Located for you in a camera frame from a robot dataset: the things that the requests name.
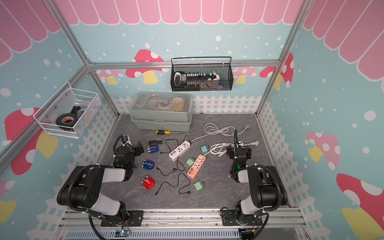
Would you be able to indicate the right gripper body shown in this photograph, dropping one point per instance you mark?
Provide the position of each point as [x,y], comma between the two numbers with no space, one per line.
[232,151]

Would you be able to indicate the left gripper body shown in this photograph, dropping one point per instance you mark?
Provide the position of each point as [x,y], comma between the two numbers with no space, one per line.
[136,151]

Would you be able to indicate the teal USB charger adapter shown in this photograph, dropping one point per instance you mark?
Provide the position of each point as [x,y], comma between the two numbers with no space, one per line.
[205,149]

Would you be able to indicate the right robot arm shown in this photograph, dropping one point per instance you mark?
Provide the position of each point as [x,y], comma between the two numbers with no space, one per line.
[267,192]

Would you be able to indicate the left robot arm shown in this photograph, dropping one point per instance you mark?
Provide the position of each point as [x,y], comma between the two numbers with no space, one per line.
[82,190]

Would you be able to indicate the blue shaver near screwdriver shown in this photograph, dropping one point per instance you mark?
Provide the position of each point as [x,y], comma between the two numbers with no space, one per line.
[153,149]

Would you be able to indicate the yellow black screwdriver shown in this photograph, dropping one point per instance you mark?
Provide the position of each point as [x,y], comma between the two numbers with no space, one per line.
[163,132]

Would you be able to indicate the white power strip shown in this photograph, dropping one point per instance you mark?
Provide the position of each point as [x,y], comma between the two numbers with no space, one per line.
[181,149]

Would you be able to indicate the green translucent storage box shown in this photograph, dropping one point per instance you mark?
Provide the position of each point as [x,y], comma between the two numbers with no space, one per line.
[162,111]

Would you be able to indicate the orange power strip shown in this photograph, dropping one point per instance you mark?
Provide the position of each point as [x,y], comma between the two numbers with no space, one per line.
[193,171]

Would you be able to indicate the green adapter front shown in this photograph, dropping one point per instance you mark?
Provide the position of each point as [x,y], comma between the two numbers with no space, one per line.
[199,185]

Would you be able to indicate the green adapter beside orange strip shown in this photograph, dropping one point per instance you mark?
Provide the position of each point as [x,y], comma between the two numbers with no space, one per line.
[190,162]

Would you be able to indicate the black tape roll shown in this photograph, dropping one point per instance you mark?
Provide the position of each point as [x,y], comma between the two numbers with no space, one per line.
[67,121]

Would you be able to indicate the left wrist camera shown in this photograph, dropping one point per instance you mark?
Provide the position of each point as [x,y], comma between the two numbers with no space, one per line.
[126,140]

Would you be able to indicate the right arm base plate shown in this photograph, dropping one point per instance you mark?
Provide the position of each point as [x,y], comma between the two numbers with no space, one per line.
[236,218]

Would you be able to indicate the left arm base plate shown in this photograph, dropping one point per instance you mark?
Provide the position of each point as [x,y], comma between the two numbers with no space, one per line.
[129,219]

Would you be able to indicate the white wire basket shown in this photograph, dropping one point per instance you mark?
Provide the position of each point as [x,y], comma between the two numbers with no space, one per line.
[84,104]

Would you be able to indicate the black wire mesh basket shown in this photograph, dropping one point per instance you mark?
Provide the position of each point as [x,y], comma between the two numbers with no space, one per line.
[198,74]

